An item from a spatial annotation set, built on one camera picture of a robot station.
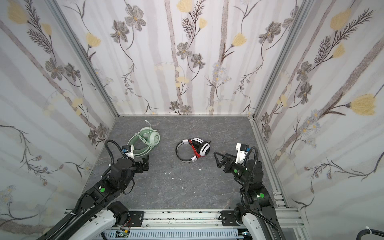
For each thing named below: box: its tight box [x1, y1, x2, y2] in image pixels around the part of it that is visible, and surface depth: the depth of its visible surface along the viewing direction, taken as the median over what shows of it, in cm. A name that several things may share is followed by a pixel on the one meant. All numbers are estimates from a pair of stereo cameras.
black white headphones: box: [175, 137, 212, 163], surface depth 95 cm
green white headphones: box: [127, 127, 161, 157], surface depth 100 cm
